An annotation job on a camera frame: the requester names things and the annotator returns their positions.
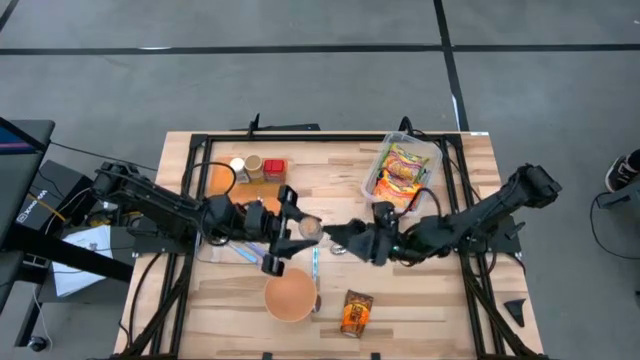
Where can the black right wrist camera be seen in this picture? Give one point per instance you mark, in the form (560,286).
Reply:
(383,211)

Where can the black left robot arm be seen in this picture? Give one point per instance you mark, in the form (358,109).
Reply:
(160,200)

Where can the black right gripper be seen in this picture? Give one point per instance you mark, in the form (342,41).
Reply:
(380,242)

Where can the peach-coloured bowl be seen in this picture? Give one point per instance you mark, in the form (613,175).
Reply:
(291,295)

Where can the clear plastic storage bin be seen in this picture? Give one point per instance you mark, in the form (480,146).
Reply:
(430,150)

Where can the red-lid spice container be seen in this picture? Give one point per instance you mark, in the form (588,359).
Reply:
(275,170)

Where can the orange Maruchan ramen packet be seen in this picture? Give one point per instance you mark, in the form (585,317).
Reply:
(397,192)

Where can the black workstation desk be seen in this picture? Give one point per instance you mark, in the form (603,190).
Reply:
(25,165)

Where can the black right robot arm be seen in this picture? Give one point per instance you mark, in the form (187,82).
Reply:
(480,215)

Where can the orange translucent mat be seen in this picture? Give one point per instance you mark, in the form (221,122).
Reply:
(220,177)

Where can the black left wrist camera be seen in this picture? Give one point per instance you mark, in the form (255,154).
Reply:
(272,265)

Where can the white paper sheet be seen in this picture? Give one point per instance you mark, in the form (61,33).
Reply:
(80,265)

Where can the black labelled computer box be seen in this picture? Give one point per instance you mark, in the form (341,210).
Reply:
(60,190)

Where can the small glass spice jar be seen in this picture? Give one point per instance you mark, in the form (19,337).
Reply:
(310,227)

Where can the brown orange noodle packet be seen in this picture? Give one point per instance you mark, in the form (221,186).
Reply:
(356,312)

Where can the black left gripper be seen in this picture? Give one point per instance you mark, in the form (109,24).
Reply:
(262,222)

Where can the bagel seasoning bottle white cap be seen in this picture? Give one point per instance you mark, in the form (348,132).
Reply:
(238,169)

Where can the black edge clamp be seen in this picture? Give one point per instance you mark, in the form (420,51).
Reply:
(266,356)
(375,356)

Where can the black aluminium rig frame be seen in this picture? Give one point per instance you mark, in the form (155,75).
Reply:
(350,137)

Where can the silver metal spoon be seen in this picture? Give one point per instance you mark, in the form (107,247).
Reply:
(337,249)

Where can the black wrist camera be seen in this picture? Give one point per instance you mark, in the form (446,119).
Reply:
(383,211)
(272,265)

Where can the lime chili shrimp noodle packet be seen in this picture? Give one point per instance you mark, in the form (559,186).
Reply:
(402,162)

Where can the black curved frame bracket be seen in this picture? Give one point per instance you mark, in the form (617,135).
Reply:
(404,124)

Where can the person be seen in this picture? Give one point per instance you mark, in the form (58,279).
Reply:
(620,172)

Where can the clear left plastic container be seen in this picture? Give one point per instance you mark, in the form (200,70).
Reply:
(212,256)

